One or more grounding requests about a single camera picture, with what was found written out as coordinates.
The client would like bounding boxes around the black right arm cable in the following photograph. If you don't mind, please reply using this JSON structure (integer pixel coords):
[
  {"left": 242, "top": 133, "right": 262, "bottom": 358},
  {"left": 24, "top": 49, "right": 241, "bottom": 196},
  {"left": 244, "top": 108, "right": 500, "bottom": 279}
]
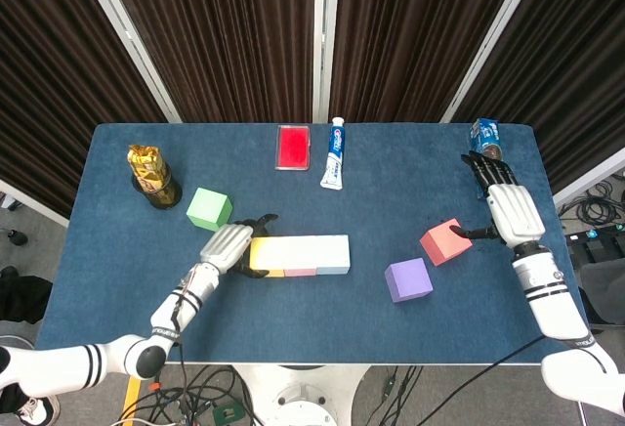
[{"left": 424, "top": 335, "right": 548, "bottom": 426}]

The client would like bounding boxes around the black box with green light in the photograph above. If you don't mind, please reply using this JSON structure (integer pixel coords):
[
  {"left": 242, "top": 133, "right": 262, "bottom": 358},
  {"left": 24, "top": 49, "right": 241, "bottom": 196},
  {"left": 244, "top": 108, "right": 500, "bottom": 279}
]
[{"left": 564, "top": 228, "right": 625, "bottom": 262}]

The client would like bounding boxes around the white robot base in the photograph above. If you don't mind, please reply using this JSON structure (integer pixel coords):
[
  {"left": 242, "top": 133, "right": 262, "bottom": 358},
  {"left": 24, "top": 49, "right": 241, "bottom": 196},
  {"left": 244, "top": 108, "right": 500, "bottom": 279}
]
[{"left": 233, "top": 364, "right": 372, "bottom": 426}]

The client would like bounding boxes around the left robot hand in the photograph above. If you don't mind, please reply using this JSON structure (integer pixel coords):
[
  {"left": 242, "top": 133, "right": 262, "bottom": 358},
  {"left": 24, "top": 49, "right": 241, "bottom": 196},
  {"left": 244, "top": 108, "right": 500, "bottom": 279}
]
[{"left": 198, "top": 213, "right": 280, "bottom": 279}]

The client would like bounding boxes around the green cube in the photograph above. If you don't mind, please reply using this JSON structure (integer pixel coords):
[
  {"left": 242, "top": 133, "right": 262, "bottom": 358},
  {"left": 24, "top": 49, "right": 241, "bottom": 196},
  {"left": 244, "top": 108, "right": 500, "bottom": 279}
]
[{"left": 187, "top": 187, "right": 234, "bottom": 231}]

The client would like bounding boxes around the black white sneaker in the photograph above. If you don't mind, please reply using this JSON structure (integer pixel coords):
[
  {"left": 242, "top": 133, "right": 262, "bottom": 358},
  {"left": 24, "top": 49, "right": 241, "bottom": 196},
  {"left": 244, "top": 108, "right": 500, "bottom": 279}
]
[{"left": 14, "top": 394, "right": 63, "bottom": 426}]

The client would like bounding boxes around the blue cookie box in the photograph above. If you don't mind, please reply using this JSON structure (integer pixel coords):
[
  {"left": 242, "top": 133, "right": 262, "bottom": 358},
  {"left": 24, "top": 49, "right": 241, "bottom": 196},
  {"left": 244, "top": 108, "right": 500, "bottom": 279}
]
[{"left": 469, "top": 117, "right": 509, "bottom": 201}]

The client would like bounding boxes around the purple cube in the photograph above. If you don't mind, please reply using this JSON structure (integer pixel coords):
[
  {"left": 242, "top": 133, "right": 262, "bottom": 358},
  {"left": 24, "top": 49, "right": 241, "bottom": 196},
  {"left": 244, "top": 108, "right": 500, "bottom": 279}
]
[{"left": 383, "top": 257, "right": 435, "bottom": 304}]

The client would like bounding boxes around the green electronics box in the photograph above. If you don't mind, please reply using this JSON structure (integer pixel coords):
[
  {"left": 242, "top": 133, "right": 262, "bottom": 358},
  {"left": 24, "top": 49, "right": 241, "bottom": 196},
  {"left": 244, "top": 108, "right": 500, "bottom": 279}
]
[{"left": 212, "top": 404, "right": 245, "bottom": 425}]

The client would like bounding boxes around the light blue cube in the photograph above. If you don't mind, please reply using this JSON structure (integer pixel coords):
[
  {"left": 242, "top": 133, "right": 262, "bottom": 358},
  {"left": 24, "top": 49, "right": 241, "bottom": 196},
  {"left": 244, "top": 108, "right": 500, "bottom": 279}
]
[{"left": 315, "top": 234, "right": 352, "bottom": 277}]

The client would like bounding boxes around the blue table cloth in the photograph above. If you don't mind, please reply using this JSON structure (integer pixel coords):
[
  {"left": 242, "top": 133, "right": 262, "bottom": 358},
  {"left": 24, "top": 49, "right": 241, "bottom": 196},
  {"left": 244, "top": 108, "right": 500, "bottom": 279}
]
[{"left": 37, "top": 122, "right": 601, "bottom": 363}]

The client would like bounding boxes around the red flat plastic case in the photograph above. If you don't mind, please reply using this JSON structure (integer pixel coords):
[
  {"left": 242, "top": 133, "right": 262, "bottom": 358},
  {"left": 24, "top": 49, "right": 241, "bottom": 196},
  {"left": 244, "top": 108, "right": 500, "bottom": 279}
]
[{"left": 274, "top": 124, "right": 313, "bottom": 172}]

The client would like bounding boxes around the pink cube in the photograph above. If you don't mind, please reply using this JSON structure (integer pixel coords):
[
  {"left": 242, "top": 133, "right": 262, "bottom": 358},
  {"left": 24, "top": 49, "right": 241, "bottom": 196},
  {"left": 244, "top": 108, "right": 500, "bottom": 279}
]
[{"left": 284, "top": 234, "right": 318, "bottom": 278}]

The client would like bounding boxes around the black mesh pen holder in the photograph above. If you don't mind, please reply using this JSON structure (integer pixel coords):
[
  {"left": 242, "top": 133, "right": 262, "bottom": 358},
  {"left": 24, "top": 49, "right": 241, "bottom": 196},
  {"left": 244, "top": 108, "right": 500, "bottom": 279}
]
[{"left": 130, "top": 161, "right": 184, "bottom": 211}]

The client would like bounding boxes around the red-orange cube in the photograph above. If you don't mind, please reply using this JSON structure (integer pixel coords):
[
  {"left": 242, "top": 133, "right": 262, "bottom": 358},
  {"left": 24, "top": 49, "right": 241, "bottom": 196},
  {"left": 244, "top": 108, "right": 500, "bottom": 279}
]
[{"left": 418, "top": 217, "right": 474, "bottom": 268}]

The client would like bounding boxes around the yellow floor tape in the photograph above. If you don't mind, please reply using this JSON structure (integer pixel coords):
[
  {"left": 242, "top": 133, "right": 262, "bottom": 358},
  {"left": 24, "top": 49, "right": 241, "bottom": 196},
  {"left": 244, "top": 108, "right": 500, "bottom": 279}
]
[{"left": 122, "top": 377, "right": 144, "bottom": 415}]

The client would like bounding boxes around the black floor cable tangle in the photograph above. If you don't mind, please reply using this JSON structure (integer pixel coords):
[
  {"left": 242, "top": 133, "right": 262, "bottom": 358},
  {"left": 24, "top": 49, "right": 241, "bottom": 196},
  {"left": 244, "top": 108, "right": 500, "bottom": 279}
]
[
  {"left": 363, "top": 364, "right": 426, "bottom": 426},
  {"left": 116, "top": 364, "right": 265, "bottom": 426},
  {"left": 556, "top": 184, "right": 625, "bottom": 232}
]

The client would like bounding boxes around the yellow cube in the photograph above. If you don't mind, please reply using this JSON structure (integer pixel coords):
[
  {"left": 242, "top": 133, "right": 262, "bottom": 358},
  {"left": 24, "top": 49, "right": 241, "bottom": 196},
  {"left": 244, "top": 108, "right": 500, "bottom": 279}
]
[{"left": 248, "top": 236, "right": 287, "bottom": 279}]

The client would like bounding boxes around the white blue toothpaste tube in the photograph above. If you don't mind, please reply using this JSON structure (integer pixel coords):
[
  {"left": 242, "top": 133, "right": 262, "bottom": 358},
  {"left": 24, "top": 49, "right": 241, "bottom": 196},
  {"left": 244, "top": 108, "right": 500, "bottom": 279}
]
[{"left": 319, "top": 116, "right": 347, "bottom": 191}]

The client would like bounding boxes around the gold snack bag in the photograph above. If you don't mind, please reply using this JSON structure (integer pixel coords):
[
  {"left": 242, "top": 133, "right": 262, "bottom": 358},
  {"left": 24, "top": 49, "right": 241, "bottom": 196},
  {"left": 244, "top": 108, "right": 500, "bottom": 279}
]
[{"left": 126, "top": 144, "right": 177, "bottom": 205}]

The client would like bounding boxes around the dark brown pleated curtain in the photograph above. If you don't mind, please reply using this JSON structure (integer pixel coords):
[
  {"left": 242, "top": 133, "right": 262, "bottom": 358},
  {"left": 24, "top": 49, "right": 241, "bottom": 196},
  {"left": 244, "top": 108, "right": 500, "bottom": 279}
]
[
  {"left": 100, "top": 0, "right": 317, "bottom": 124},
  {"left": 0, "top": 0, "right": 170, "bottom": 217},
  {"left": 451, "top": 0, "right": 625, "bottom": 192},
  {"left": 329, "top": 0, "right": 528, "bottom": 124}
]

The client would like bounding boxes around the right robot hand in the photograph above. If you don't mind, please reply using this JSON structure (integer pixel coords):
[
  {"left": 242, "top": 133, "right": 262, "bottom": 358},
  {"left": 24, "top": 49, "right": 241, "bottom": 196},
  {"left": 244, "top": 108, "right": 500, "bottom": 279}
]
[{"left": 448, "top": 150, "right": 547, "bottom": 250}]

